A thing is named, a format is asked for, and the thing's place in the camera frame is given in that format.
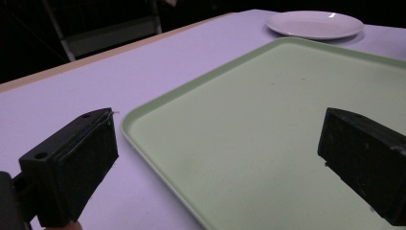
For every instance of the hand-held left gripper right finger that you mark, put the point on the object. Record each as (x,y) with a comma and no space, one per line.
(367,153)

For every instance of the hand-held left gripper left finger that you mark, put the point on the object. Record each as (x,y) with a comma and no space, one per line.
(73,166)

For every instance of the light green plastic tray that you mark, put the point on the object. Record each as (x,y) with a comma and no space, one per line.
(255,127)

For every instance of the white round plate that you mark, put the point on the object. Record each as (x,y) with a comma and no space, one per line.
(314,25)

